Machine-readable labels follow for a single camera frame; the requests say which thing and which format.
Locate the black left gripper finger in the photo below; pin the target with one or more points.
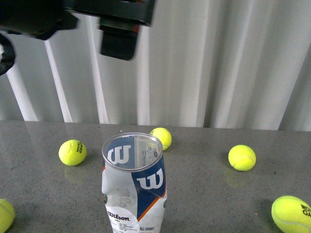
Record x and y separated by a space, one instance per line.
119 39

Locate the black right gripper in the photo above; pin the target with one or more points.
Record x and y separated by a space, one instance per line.
42 18

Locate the Wilson tennis ball can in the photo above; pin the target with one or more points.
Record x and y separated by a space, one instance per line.
134 183

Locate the far yellow tennis ball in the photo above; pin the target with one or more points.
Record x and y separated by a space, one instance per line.
163 135

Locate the Head Team tennis ball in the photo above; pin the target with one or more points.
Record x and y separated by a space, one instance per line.
72 152

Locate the plain yellow tennis ball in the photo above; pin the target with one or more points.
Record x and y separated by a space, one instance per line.
242 157

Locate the near left tennis ball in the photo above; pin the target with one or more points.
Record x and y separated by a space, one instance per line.
7 215

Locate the Roland Garros tennis ball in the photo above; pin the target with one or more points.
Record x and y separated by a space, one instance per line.
291 215

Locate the white pleated curtain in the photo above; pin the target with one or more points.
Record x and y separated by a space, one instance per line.
202 63

